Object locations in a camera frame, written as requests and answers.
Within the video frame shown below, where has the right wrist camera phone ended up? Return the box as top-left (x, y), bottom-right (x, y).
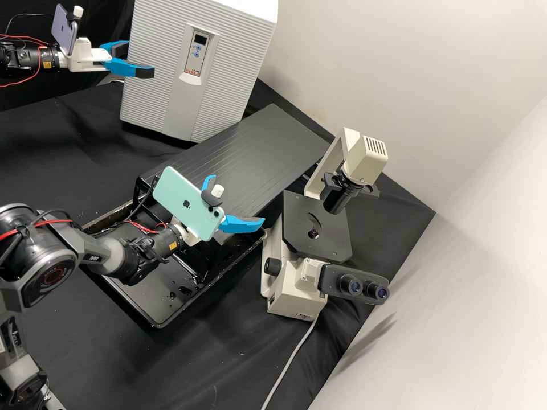
top-left (152, 165), bottom-right (227, 242)

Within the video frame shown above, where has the black cable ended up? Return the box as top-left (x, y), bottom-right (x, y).
top-left (130, 183), bottom-right (160, 219)

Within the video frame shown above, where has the wrist camera phone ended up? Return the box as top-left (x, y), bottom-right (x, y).
top-left (152, 165), bottom-right (227, 242)
top-left (50, 3), bottom-right (86, 48)

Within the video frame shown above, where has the black platform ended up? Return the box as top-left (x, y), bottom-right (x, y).
top-left (136, 104), bottom-right (337, 223)

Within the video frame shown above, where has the black tray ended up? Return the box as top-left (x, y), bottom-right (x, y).
top-left (81, 200), bottom-right (268, 330)

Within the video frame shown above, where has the cream microscope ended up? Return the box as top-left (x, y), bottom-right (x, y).
top-left (260, 126), bottom-right (390, 319)

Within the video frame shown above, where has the incubator door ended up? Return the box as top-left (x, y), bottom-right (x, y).
top-left (119, 0), bottom-right (279, 144)

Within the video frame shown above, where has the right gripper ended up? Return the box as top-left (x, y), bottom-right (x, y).
top-left (170, 174), bottom-right (266, 247)

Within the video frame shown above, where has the left wrist camera phone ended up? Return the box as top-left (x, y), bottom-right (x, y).
top-left (50, 3), bottom-right (86, 48)

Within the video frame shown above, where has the white cable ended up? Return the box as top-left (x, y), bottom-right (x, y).
top-left (259, 318), bottom-right (319, 410)

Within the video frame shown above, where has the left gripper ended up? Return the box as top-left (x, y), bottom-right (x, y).
top-left (67, 37), bottom-right (156, 81)

